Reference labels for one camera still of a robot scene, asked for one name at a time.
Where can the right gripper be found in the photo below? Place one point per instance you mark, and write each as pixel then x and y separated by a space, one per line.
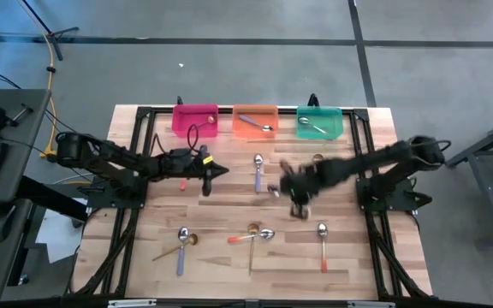
pixel 304 184

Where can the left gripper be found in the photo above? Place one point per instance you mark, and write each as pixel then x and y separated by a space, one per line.
pixel 197 169

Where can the wooden spoon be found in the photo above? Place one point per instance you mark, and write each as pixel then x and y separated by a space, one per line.
pixel 193 238

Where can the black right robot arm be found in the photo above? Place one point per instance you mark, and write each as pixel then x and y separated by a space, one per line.
pixel 379 160

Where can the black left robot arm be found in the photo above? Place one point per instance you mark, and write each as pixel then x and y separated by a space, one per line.
pixel 101 156

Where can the orange plastic bin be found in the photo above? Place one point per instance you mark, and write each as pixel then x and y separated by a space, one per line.
pixel 246 130

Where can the pink plastic bin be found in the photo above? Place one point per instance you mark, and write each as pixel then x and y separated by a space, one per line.
pixel 186 122

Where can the teal plastic bin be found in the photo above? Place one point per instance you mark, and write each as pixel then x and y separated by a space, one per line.
pixel 334 117

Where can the white paper sheet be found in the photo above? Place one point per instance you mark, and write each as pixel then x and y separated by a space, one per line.
pixel 60 239

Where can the grey metal table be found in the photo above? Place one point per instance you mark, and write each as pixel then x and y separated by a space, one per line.
pixel 486 184

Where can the grey desk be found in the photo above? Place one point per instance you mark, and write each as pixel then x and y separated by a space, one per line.
pixel 19 141

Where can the black tripod stand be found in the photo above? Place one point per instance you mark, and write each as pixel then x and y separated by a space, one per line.
pixel 56 43

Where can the black computer mouse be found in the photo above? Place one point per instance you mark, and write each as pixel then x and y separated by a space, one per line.
pixel 0 222

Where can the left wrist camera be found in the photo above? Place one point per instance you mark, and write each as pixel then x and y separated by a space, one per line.
pixel 181 155

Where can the black frame clip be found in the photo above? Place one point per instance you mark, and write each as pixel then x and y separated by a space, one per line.
pixel 313 100
pixel 179 101

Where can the black aluminium table frame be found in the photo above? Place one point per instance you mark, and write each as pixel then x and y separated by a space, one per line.
pixel 361 114

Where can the silver metal bracket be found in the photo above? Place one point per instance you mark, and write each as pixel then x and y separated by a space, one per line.
pixel 370 304
pixel 132 303

